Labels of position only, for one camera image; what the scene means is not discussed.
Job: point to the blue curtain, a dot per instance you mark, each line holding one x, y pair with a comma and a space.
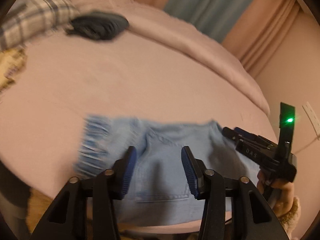
214, 18

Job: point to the pink curtain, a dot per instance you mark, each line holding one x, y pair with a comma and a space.
257, 33

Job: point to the dark folded pants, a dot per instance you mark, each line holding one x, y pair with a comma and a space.
98, 25

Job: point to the pink bed sheet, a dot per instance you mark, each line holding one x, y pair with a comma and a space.
68, 77

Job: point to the white wall socket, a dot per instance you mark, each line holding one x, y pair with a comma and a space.
312, 117

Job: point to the light blue denim pants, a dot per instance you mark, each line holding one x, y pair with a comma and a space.
159, 194

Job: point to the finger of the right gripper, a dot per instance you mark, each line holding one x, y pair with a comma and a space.
253, 137
231, 134

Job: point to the right hand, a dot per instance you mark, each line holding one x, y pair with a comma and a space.
284, 202

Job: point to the pink duvet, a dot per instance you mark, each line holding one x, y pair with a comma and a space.
156, 24

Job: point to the yellow patterned cloth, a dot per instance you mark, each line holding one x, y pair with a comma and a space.
13, 62

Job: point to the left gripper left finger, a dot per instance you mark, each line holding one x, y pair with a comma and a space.
111, 184

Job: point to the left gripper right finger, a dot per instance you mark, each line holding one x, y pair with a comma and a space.
206, 184

